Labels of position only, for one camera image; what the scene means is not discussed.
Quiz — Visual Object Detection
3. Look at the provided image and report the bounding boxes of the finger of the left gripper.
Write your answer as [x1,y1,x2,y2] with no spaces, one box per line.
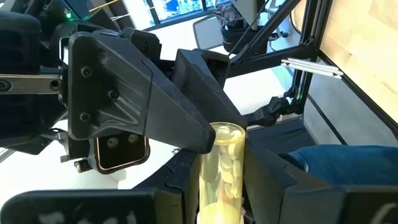
[67,30,217,155]
[172,48,248,130]

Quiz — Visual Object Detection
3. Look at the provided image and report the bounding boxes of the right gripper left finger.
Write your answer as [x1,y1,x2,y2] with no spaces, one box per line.
[133,149,201,224]

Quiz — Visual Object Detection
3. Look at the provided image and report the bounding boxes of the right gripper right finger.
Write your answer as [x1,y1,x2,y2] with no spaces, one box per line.
[244,138,363,224]

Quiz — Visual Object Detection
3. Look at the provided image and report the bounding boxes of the yellow medicine bottle white cap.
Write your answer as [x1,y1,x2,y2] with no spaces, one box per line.
[196,121,247,224]

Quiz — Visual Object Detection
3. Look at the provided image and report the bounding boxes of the grey office chair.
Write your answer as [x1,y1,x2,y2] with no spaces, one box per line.
[192,12,226,50]

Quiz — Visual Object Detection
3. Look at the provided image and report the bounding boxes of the black backpack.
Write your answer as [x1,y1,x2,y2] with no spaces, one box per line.
[221,2,269,54]

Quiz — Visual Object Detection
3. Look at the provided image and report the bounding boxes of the silver aluminium extrusion piece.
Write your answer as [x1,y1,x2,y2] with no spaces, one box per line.
[280,57,345,79]

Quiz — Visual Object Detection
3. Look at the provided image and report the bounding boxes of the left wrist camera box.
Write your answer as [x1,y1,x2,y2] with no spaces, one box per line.
[93,131,151,174]

